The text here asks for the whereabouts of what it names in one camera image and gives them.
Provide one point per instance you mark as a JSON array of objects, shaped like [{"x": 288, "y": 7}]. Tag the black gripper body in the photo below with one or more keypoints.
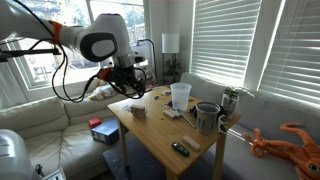
[{"x": 121, "y": 76}]

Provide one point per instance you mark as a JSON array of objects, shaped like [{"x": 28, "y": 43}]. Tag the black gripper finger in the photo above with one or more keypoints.
[
  {"x": 128, "y": 90},
  {"x": 141, "y": 87}
]

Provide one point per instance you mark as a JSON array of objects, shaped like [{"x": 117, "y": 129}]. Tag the plain wooden block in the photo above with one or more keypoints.
[
  {"x": 177, "y": 112},
  {"x": 138, "y": 108},
  {"x": 139, "y": 113},
  {"x": 169, "y": 114},
  {"x": 191, "y": 142}
]

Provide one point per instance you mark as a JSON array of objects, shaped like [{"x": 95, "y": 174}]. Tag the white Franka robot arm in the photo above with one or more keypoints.
[{"x": 66, "y": 36}]

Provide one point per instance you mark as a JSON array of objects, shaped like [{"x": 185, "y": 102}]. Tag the small dark sticker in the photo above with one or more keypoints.
[{"x": 156, "y": 98}]

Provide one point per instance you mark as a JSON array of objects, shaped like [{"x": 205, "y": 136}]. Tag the floral pillow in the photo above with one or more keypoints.
[{"x": 103, "y": 92}]

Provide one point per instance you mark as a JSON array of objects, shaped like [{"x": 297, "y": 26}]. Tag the green house plant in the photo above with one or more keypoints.
[{"x": 173, "y": 66}]

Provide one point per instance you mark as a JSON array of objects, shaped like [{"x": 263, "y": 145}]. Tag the white plastic bucket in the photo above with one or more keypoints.
[{"x": 180, "y": 96}]

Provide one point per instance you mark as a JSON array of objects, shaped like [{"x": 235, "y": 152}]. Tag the blue box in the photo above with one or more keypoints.
[{"x": 106, "y": 131}]

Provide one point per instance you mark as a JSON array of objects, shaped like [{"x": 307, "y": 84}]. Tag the red box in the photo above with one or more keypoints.
[{"x": 94, "y": 122}]

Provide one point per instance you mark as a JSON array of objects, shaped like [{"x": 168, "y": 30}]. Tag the light wooden table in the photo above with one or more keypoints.
[{"x": 156, "y": 133}]

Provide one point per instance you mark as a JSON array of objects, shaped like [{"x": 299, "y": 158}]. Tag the white shade floor lamp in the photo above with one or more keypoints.
[{"x": 170, "y": 43}]

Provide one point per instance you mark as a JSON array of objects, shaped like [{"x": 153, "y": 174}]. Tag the grey cup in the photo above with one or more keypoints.
[{"x": 207, "y": 118}]

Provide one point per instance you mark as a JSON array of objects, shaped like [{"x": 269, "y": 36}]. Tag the black remote control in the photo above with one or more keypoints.
[{"x": 180, "y": 149}]

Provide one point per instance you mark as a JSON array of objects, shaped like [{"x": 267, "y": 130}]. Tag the dark rug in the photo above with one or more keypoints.
[{"x": 143, "y": 166}]

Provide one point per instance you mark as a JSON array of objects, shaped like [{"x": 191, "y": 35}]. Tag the large glass window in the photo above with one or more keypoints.
[{"x": 33, "y": 66}]

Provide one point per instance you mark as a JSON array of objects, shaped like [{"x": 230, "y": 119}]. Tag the cream leather sofa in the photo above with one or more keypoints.
[{"x": 50, "y": 140}]

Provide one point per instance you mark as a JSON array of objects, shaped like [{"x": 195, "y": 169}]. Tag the white window blind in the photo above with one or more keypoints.
[
  {"x": 225, "y": 40},
  {"x": 295, "y": 50}
]

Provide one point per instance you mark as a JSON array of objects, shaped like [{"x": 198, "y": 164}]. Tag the grey fabric sofa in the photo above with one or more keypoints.
[{"x": 266, "y": 110}]

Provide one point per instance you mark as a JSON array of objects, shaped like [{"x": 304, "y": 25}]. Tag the orange curved tool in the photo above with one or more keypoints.
[{"x": 286, "y": 150}]

